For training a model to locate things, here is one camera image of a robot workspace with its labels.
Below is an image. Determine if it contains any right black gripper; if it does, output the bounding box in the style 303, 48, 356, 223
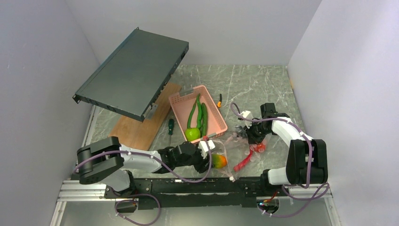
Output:
244, 120, 271, 145

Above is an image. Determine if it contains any red fake chili pepper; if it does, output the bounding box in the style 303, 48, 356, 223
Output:
233, 151, 253, 172

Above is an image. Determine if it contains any orange fake fruit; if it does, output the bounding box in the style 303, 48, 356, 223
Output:
212, 154, 227, 169

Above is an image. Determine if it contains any green fake apple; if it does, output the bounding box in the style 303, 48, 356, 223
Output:
184, 128, 201, 142

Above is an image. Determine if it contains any clear zip top bag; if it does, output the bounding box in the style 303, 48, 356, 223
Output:
212, 126, 271, 182

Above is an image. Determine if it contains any thin green fake chili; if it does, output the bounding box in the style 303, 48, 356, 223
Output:
187, 101, 197, 129

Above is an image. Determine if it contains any dark green fake cucumber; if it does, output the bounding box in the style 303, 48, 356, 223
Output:
200, 103, 208, 137

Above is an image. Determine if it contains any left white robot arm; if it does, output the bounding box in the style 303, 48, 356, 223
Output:
73, 137, 215, 198

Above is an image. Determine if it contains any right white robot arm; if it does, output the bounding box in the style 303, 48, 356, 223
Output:
240, 103, 328, 195

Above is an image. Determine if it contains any pink perforated plastic basket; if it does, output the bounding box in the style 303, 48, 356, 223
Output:
168, 85, 228, 139

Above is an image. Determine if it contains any black orange small tool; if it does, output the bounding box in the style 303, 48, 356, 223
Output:
217, 94, 223, 108

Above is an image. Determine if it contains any brown wooden board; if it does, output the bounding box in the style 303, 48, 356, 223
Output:
109, 82, 181, 151

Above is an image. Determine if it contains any dark green rack server chassis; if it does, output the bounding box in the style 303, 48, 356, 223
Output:
72, 28, 189, 122

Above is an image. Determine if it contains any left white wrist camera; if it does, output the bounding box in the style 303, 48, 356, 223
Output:
198, 140, 215, 158

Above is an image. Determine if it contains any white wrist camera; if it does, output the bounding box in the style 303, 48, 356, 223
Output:
240, 110, 253, 128
198, 140, 215, 158

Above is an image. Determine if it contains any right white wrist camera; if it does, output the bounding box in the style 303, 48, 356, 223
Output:
240, 110, 253, 128

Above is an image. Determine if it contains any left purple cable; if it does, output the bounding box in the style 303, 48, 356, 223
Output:
72, 146, 213, 226

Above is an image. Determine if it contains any purple cable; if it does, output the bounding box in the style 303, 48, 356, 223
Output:
72, 146, 213, 226
230, 102, 330, 219

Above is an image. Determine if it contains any green handled screwdriver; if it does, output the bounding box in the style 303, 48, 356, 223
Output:
168, 118, 175, 146

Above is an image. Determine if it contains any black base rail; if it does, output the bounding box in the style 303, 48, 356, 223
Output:
104, 177, 282, 208

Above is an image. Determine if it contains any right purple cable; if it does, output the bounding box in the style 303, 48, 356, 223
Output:
230, 102, 330, 219

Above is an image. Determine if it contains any aluminium frame rail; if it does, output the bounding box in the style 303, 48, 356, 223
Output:
50, 106, 105, 226

